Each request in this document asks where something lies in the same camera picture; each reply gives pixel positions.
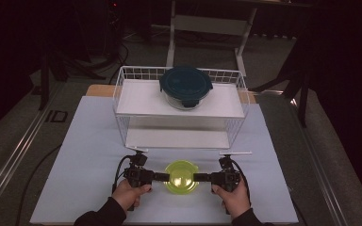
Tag aluminium floor rail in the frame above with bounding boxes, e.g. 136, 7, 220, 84
0, 80, 68, 218
289, 97, 351, 226

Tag black floor cable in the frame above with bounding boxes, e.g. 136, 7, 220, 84
14, 142, 62, 226

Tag dark blue round lidded container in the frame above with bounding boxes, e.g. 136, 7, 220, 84
158, 65, 214, 111

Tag wooden table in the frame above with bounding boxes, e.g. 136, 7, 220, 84
85, 84, 258, 105

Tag white table mat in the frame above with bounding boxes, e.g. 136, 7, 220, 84
29, 95, 300, 225

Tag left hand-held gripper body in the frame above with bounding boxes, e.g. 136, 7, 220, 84
123, 144, 156, 190

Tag green round container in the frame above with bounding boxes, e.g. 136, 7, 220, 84
163, 159, 200, 196

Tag black floor plate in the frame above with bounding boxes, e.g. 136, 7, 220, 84
44, 109, 69, 124

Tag black metal stand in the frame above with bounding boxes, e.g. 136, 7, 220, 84
37, 51, 107, 111
250, 46, 313, 128

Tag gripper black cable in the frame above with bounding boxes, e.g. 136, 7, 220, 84
230, 159, 253, 203
111, 155, 132, 194

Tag person's right hand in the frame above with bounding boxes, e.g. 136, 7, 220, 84
211, 178, 253, 218

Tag white desk frame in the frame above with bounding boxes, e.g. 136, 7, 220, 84
165, 0, 258, 78

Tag person's left hand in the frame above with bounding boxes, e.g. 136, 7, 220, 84
111, 178, 154, 212

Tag white wire shelf rack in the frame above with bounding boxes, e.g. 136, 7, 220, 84
112, 65, 251, 151

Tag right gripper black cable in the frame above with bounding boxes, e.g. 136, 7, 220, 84
230, 159, 253, 203

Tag black cable bundle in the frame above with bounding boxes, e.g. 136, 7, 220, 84
105, 12, 130, 85

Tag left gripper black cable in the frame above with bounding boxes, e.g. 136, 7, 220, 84
111, 155, 132, 194

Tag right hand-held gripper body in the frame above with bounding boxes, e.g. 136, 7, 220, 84
209, 151, 253, 193

